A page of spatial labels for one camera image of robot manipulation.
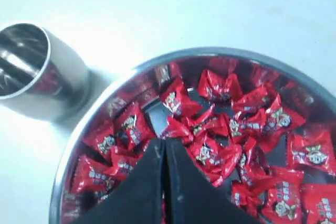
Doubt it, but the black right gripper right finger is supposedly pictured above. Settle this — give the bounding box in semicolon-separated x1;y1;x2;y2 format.
164;138;260;223

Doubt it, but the pile of red wrapped candies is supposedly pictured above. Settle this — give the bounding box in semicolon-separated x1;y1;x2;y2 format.
68;62;336;224

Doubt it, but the red candy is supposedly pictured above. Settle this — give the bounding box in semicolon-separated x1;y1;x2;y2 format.
160;116;194;145

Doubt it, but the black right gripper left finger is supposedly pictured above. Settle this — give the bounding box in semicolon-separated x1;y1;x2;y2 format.
76;138;165;224

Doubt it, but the stainless steel cup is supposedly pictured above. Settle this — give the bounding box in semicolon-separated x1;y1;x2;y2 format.
1;23;90;121

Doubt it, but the stainless steel plate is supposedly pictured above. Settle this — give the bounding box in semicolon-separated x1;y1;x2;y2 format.
49;47;335;223

